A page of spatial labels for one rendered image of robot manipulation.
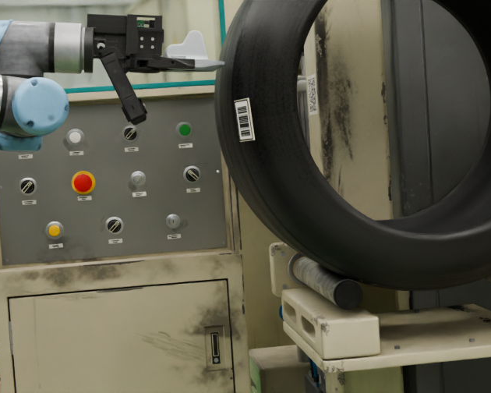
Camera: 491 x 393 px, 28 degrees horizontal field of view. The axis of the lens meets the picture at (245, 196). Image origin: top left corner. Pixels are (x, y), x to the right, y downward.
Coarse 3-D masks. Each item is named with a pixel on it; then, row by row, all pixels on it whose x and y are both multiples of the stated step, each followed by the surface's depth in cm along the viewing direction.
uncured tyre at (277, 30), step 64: (256, 0) 142; (320, 0) 139; (448, 0) 171; (256, 64) 139; (256, 128) 140; (256, 192) 144; (320, 192) 140; (320, 256) 145; (384, 256) 142; (448, 256) 143
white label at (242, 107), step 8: (240, 104) 140; (248, 104) 138; (240, 112) 141; (248, 112) 139; (240, 120) 141; (248, 120) 139; (240, 128) 141; (248, 128) 139; (240, 136) 142; (248, 136) 140
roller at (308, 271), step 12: (300, 264) 174; (312, 264) 168; (300, 276) 171; (312, 276) 162; (324, 276) 155; (336, 276) 151; (312, 288) 164; (324, 288) 152; (336, 288) 145; (348, 288) 145; (360, 288) 146; (336, 300) 145; (348, 300) 145; (360, 300) 146
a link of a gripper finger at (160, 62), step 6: (150, 60) 144; (156, 60) 145; (162, 60) 144; (168, 60) 145; (174, 60) 145; (180, 60) 146; (186, 60) 146; (192, 60) 146; (144, 66) 146; (150, 66) 144; (156, 66) 144; (162, 66) 144; (168, 66) 145; (174, 66) 145; (180, 66) 145; (186, 66) 146; (192, 66) 146
